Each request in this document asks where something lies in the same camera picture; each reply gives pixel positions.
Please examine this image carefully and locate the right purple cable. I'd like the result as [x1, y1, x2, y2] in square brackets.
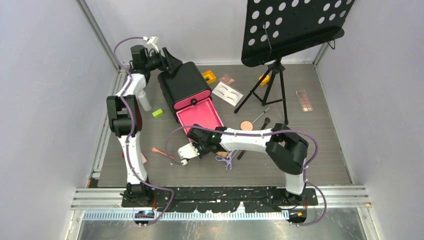
[164, 124, 328, 228]

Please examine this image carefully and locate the yellow toy block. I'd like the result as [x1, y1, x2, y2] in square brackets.
[202, 70, 217, 85]

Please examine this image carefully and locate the white bottle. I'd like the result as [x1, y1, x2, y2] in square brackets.
[138, 89, 152, 112]

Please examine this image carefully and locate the round orange powder puff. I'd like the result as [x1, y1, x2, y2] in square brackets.
[240, 121, 254, 131]

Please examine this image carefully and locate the black perforated music stand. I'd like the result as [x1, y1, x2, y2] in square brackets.
[241, 0, 354, 67]

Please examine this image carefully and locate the red lip gloss tube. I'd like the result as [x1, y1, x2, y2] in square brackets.
[237, 150, 246, 160]

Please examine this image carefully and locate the orange beauty blender sponge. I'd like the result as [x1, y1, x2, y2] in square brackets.
[216, 151, 228, 158]

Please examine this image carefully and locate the purple cable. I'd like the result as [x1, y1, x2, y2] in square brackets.
[113, 36, 175, 228]
[164, 124, 328, 228]

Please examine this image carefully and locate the long eyeshadow palette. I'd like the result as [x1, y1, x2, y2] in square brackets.
[295, 90, 313, 112]

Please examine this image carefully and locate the black drawer organizer cabinet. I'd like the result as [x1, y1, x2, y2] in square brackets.
[157, 61, 212, 113]

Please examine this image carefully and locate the small eyeshadow palette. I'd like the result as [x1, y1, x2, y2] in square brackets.
[219, 74, 235, 86]

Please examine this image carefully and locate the orange handled brush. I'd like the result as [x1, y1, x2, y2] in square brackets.
[151, 147, 175, 160]

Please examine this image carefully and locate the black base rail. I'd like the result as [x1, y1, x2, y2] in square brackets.
[121, 186, 318, 213]

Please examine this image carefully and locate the false eyelash card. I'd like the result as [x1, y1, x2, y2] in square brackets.
[212, 81, 244, 107]

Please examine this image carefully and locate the yellow toy object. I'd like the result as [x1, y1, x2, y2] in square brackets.
[260, 75, 270, 86]

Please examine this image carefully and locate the pink sponge block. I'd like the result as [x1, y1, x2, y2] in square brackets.
[141, 153, 147, 164]

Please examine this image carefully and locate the black makeup brush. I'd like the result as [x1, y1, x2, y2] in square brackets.
[260, 117, 271, 130]

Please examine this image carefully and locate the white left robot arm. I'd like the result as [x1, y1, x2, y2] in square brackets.
[106, 45, 182, 207]

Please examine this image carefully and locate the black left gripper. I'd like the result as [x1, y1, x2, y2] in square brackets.
[145, 48, 183, 72]

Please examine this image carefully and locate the purple eyelash curler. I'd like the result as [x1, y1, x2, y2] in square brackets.
[215, 151, 234, 170]

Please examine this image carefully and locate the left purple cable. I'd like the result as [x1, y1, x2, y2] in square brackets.
[113, 36, 175, 228]

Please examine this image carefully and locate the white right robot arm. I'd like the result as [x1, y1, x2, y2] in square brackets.
[177, 123, 309, 205]

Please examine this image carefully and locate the black tripod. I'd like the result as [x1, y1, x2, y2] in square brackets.
[233, 57, 289, 125]

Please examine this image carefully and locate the green block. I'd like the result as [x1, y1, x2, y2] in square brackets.
[152, 108, 164, 119]

